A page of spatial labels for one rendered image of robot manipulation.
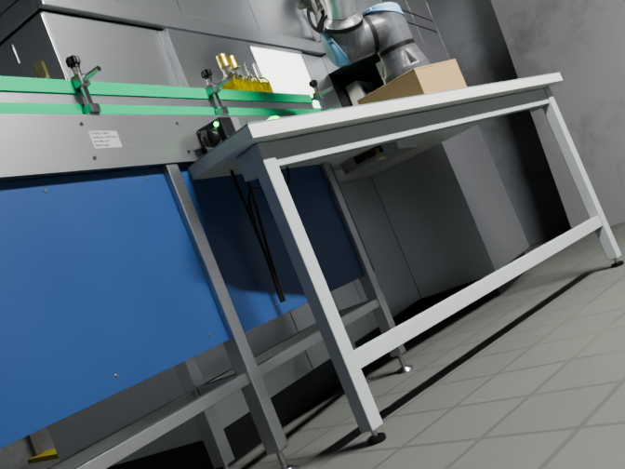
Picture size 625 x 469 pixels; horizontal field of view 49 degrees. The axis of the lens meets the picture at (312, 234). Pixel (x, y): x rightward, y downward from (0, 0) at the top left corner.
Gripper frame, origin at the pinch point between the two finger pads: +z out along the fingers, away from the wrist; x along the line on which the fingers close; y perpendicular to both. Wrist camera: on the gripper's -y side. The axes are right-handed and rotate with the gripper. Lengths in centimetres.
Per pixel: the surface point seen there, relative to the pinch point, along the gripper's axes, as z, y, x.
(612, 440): 118, -58, 101
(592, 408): 118, -53, 85
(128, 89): 23, 16, 85
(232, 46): -11.2, 42.1, -11.3
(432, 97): 44, -27, 13
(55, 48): -4, 45, 72
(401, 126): 50, -19, 25
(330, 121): 46, -15, 57
